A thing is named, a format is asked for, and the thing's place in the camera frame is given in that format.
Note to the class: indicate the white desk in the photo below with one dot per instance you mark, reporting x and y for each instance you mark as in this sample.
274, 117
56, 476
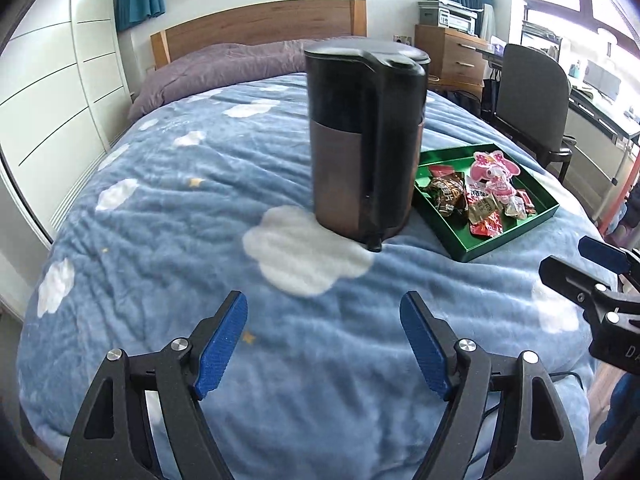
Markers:
595, 125

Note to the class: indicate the person's right hand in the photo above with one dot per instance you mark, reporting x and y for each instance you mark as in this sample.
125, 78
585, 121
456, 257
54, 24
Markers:
622, 410

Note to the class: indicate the wooden headboard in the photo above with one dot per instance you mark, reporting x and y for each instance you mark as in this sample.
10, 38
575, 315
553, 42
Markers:
260, 20

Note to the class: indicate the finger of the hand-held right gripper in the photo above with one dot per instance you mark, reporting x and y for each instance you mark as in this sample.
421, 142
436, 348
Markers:
565, 275
602, 254

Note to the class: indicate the pink character-shaped candy packet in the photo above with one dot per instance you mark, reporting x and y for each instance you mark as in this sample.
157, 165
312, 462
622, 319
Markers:
492, 170

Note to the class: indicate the wooden nightstand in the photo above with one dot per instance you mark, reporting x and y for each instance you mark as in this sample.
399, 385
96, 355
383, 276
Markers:
450, 55

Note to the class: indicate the small red candy packet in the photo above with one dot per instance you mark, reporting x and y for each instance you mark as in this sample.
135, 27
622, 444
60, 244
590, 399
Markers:
526, 202

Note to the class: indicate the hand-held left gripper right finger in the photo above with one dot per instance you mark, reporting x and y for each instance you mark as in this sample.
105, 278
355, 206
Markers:
425, 345

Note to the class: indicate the grey office chair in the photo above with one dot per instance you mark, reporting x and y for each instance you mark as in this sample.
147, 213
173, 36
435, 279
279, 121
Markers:
530, 90

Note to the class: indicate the black and brown electric kettle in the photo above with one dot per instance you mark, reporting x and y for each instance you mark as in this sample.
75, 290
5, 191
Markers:
360, 150

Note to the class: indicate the large red snack packet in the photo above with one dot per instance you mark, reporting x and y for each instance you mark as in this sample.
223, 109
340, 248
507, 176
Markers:
484, 212

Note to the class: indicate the clear cartoon-print snack packet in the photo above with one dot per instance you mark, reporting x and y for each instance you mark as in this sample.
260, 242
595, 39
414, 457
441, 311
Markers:
515, 208

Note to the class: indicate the green tray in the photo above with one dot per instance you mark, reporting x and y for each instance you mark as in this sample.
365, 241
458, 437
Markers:
450, 232

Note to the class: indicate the wall socket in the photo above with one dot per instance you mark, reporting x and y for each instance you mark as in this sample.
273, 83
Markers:
402, 38

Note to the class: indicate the computer monitor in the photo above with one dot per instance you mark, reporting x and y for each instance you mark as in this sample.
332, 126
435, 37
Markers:
602, 80

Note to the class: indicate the grey printer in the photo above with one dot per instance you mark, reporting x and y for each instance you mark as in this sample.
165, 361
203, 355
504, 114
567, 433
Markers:
450, 15

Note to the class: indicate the brown snack wrapper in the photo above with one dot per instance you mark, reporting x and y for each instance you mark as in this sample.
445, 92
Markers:
445, 192

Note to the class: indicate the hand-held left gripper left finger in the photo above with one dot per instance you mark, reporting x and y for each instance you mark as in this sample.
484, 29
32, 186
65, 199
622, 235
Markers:
222, 345

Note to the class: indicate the white wardrobe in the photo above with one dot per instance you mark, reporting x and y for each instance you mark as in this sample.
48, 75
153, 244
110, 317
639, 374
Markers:
50, 85

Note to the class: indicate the blue cloud-print blanket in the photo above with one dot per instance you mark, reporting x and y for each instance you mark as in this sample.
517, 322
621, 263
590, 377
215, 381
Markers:
175, 260

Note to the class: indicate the dark red square packet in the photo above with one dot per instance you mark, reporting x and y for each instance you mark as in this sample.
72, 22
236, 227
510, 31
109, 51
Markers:
440, 169

